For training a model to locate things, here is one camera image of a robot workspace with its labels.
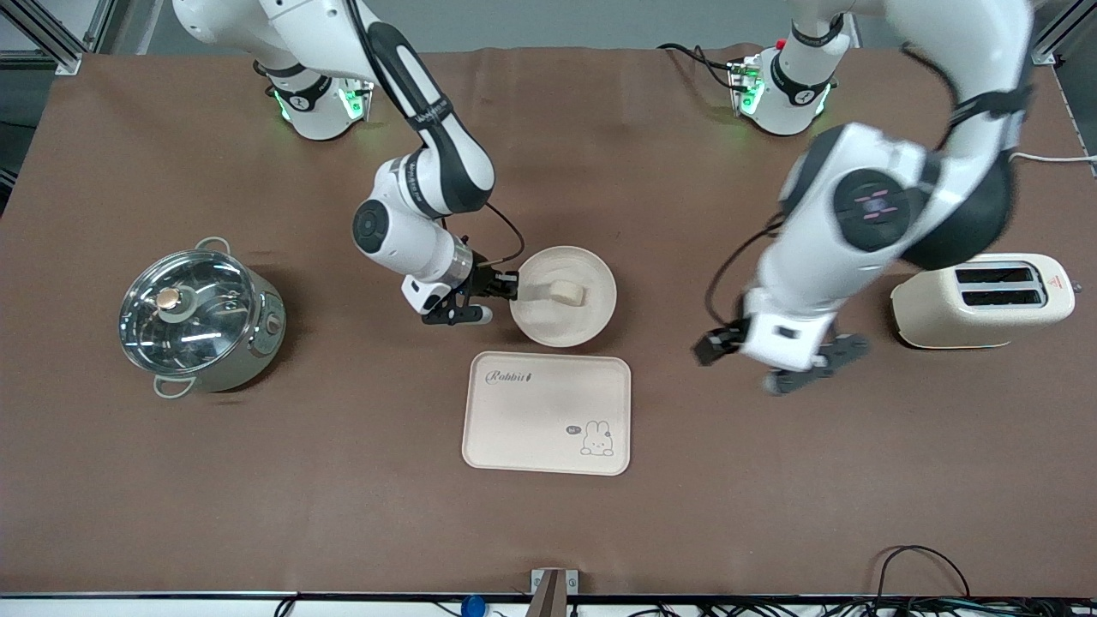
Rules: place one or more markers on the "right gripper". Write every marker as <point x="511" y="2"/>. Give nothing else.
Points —
<point x="485" y="280"/>

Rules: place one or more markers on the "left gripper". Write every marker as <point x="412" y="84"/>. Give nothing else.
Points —
<point x="713" y="344"/>

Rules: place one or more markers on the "blue round knob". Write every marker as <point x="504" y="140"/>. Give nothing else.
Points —
<point x="472" y="607"/>

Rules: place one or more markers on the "small beige bun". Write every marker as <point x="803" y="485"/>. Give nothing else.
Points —
<point x="567" y="292"/>

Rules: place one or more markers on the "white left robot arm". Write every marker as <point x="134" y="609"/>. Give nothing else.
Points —
<point x="806" y="257"/>

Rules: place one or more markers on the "stainless steel cooking pot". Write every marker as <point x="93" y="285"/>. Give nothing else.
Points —
<point x="257" y="343"/>

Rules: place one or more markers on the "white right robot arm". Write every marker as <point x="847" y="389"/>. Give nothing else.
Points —
<point x="403" y="233"/>

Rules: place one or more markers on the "aluminium frame profile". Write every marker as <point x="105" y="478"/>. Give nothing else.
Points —
<point x="1058" y="30"/>
<point x="51" y="34"/>

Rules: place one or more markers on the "beige rabbit print tray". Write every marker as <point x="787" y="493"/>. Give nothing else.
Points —
<point x="540" y="420"/>

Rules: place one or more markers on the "cream two-slot toaster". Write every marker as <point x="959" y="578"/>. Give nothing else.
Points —
<point x="977" y="322"/>

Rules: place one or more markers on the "round beige plate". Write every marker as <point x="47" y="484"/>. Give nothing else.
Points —
<point x="557" y="326"/>

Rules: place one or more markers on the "glass pot lid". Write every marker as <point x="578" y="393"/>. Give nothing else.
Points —
<point x="188" y="313"/>

